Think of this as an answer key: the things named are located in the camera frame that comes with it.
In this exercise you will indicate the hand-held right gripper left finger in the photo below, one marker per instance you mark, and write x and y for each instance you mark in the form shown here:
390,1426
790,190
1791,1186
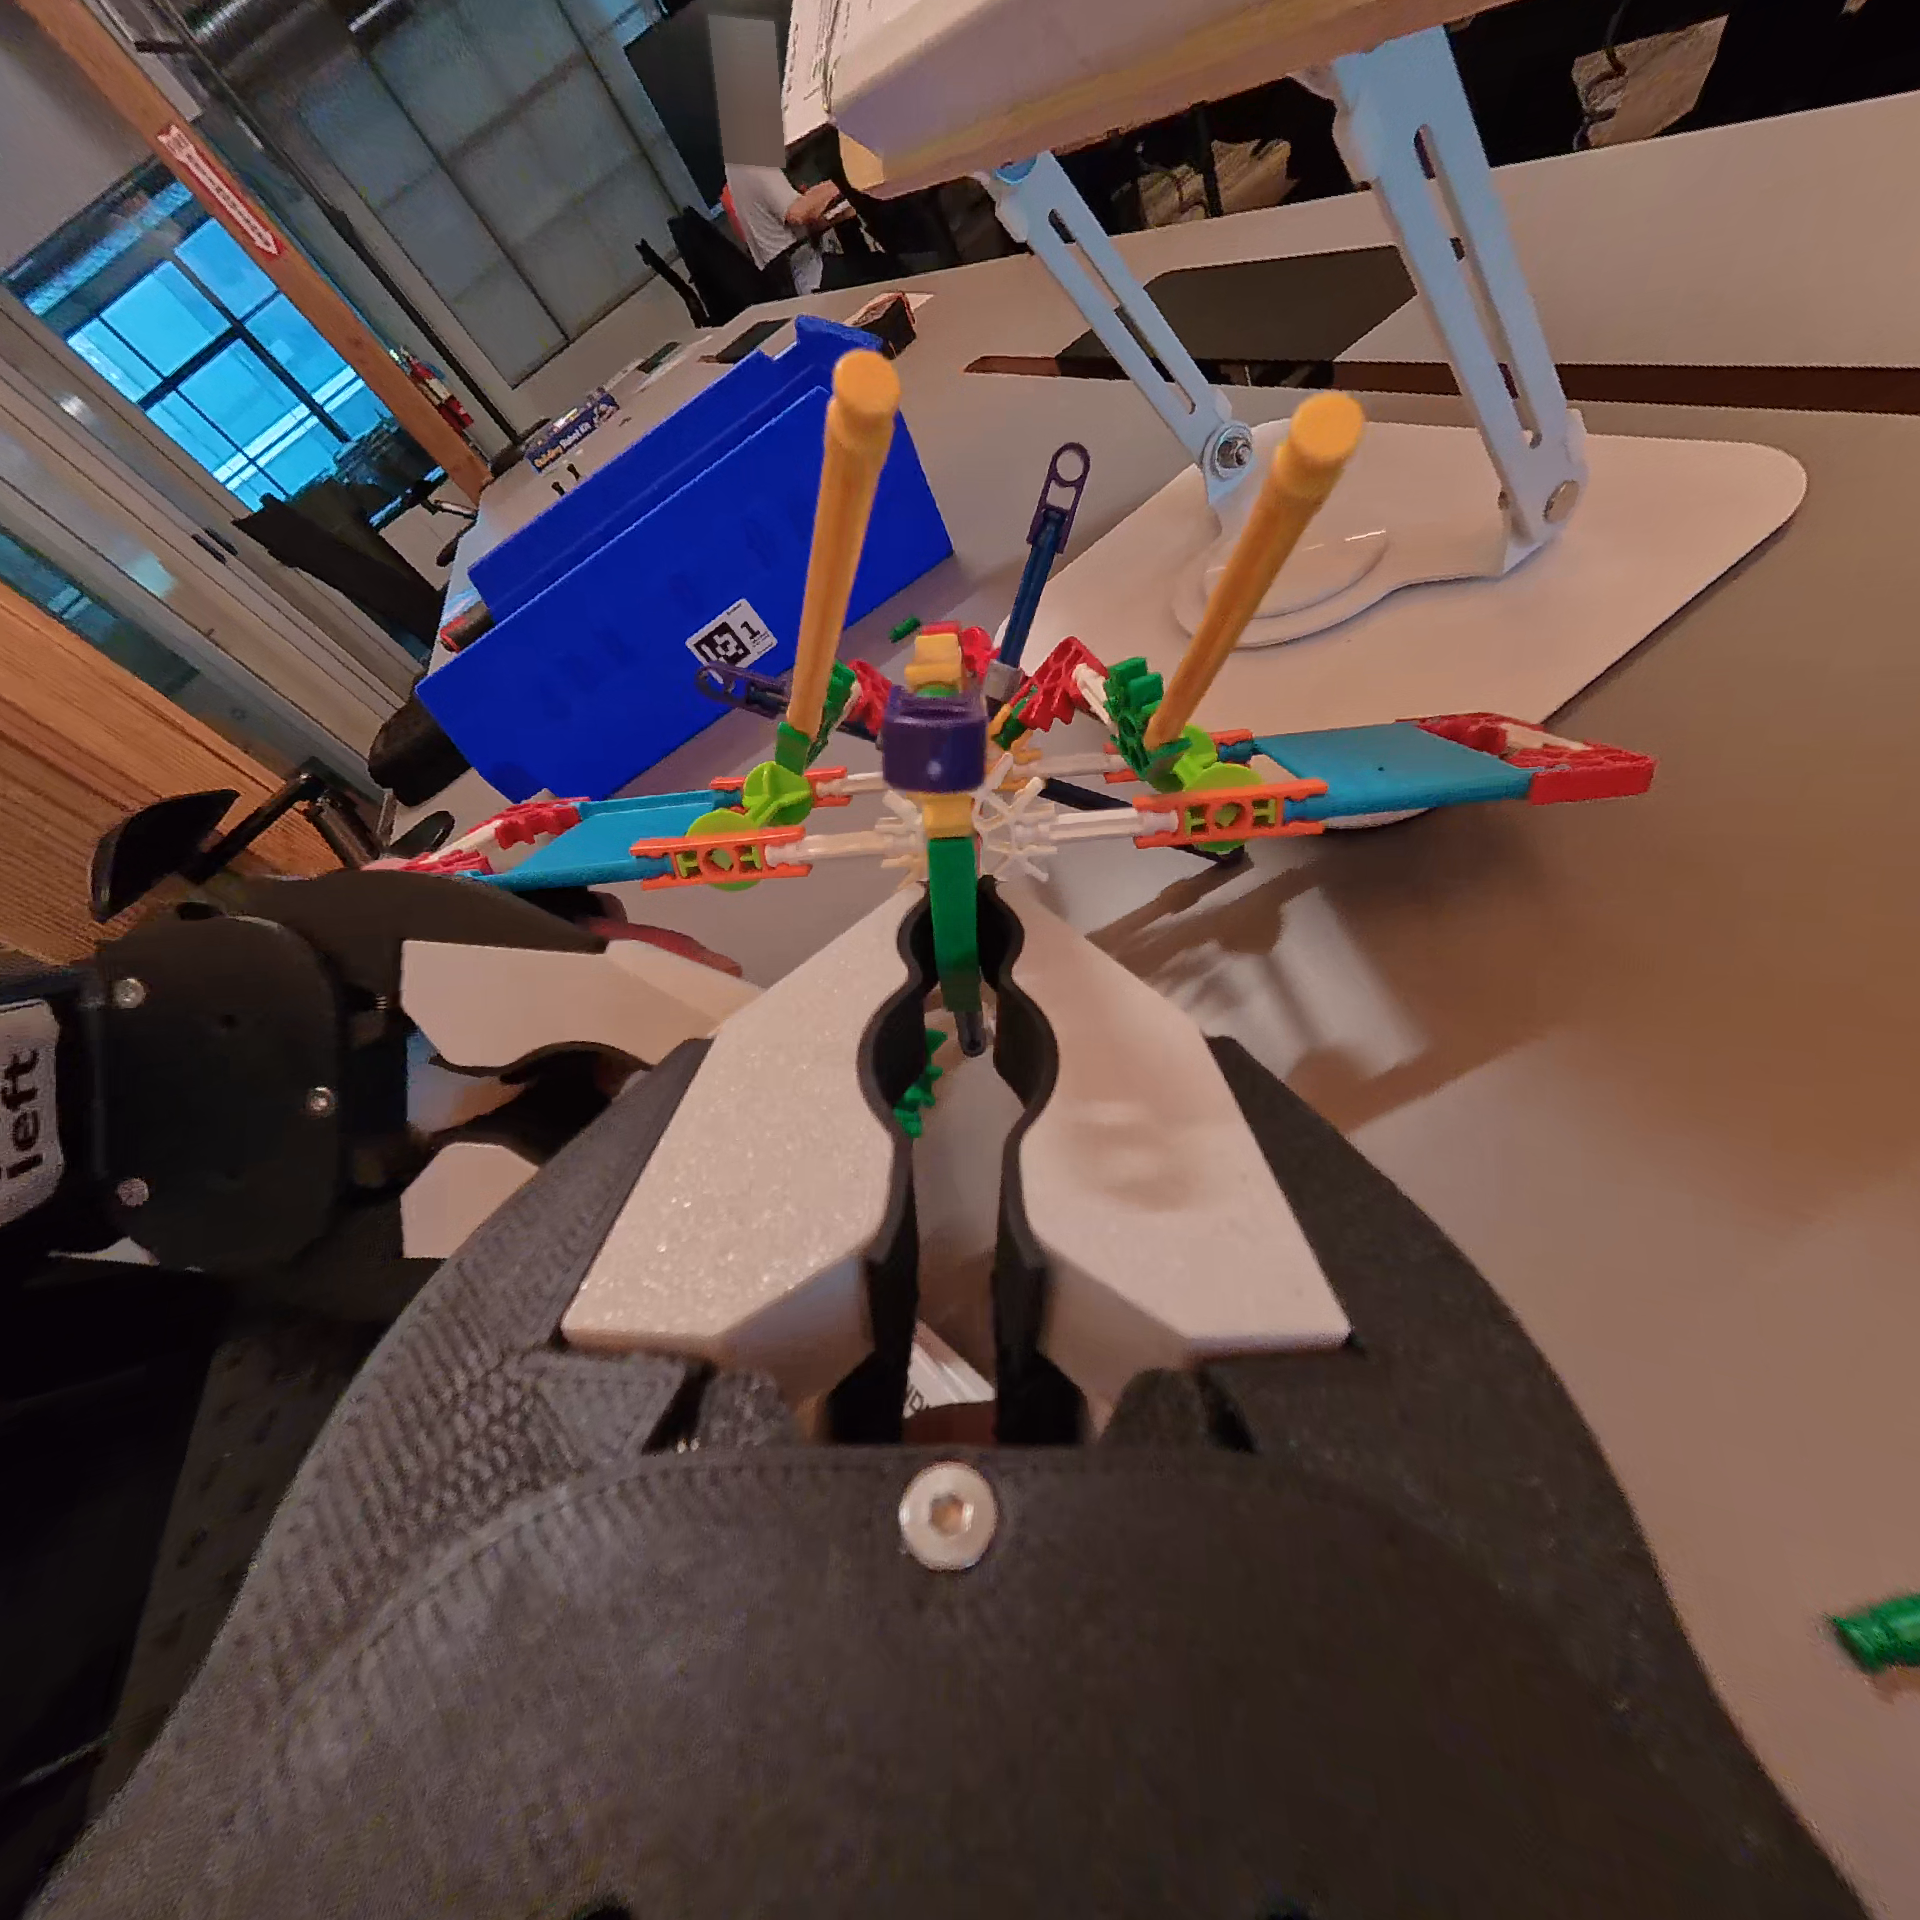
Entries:
720,1199

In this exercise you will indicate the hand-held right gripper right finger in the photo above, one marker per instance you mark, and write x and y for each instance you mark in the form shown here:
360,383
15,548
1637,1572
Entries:
1186,1199

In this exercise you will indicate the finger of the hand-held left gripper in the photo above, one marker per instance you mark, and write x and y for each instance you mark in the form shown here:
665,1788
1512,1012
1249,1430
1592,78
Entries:
464,1186
570,996

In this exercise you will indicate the black wheel red hub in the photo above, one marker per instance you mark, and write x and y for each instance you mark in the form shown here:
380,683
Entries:
668,945

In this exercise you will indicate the blue plastic bin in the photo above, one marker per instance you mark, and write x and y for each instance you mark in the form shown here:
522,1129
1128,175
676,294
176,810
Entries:
676,601

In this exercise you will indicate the colourful construction toy model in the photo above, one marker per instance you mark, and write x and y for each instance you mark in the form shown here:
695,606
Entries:
1380,767

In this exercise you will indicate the person's right hand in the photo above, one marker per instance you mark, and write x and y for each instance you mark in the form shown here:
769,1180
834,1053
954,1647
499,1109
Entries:
946,1426

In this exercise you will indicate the green fan connector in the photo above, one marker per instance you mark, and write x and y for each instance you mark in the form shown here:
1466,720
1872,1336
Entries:
918,1089

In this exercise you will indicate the black chair armrest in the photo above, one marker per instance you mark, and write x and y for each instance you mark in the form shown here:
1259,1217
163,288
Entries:
164,841

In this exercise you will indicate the black perforated chair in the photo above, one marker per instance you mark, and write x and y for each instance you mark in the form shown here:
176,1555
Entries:
149,1500

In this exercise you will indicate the red fire extinguisher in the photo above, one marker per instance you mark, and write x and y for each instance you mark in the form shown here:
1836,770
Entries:
440,393

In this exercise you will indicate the white document stand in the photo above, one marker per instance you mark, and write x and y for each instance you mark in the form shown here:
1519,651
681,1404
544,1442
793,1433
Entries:
1501,497

